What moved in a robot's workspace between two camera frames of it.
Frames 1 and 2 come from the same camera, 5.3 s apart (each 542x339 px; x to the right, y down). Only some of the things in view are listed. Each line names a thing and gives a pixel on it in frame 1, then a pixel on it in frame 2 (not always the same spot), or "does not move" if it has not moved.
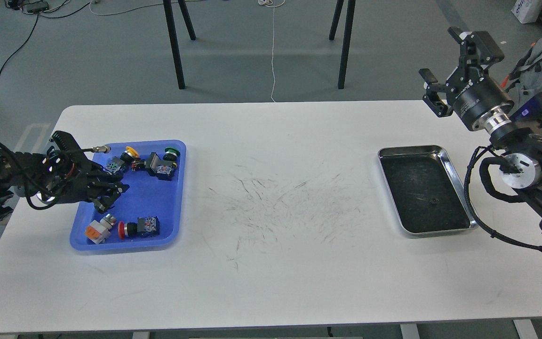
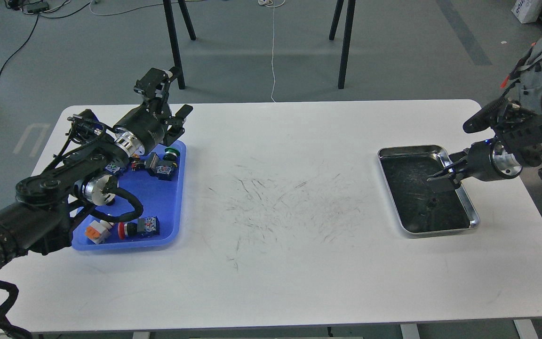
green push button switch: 164,168 does not move
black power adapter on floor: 35,7 does not move
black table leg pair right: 347,37 does not move
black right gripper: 471,89 to 487,160
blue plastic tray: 147,216 does not move
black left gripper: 67,175 to 151,125
